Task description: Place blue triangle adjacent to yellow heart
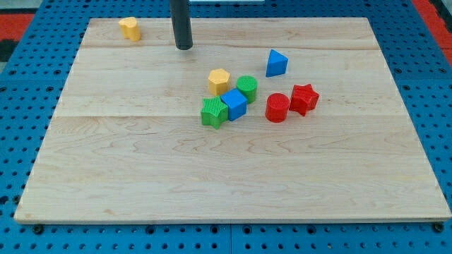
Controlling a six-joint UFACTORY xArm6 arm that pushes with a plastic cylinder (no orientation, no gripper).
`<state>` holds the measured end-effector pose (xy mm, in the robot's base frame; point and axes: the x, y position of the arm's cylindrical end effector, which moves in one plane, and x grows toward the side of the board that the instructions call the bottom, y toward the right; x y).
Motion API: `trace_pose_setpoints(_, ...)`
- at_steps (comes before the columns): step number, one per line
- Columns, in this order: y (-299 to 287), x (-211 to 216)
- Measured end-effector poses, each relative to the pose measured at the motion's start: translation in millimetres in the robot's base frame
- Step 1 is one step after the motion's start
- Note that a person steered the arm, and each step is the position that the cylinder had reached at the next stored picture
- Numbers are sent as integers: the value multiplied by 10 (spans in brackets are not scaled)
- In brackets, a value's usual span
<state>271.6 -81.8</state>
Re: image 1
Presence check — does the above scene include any blue cube block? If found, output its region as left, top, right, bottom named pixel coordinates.
left=220, top=88, right=248, bottom=121

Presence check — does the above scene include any light wooden board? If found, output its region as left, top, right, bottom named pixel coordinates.
left=14, top=18, right=451, bottom=224

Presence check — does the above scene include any green star block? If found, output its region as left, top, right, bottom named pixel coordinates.
left=201, top=96, right=228, bottom=129

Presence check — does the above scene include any red cylinder block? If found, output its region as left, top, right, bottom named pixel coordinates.
left=265, top=93, right=290, bottom=123

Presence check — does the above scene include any green cylinder block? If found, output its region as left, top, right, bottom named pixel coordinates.
left=236, top=75, right=258, bottom=104

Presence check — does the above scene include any yellow heart block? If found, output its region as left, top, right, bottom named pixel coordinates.
left=118, top=17, right=141, bottom=42

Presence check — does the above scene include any blue triangle block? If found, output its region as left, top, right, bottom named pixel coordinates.
left=266, top=49, right=288, bottom=78

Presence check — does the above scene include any red star block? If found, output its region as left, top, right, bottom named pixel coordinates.
left=289, top=84, right=320, bottom=116

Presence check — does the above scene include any yellow hexagon block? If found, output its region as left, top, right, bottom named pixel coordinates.
left=208, top=68, right=230, bottom=96

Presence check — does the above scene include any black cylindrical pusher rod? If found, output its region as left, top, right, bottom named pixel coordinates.
left=169, top=0, right=193, bottom=50

